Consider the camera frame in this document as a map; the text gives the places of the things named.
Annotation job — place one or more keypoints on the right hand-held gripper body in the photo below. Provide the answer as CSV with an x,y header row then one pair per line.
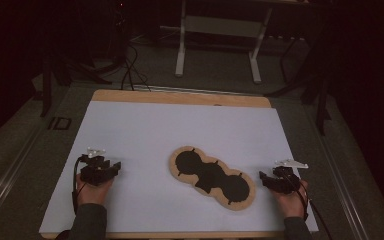
x,y
285,181

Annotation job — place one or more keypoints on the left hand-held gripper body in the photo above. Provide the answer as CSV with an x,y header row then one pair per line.
x,y
95,171

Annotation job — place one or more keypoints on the tan fleece three-lobed cushion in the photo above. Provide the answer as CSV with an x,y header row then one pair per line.
x,y
211,176

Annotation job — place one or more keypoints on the person's left hand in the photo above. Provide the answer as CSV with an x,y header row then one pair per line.
x,y
91,193

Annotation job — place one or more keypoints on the person's right hand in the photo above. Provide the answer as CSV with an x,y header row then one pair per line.
x,y
291,203

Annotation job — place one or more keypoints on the white table cover sheet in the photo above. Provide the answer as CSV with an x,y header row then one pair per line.
x,y
146,133

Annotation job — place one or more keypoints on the black metal stand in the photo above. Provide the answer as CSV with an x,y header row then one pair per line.
x,y
316,86
56,71

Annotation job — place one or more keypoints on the metal floor rail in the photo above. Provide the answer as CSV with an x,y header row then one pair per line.
x,y
10,180
341,173

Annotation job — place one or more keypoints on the black floor bracket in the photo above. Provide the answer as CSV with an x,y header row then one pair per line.
x,y
60,123

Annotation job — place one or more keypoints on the white metal desk frame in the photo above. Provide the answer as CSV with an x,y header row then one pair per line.
x,y
220,26

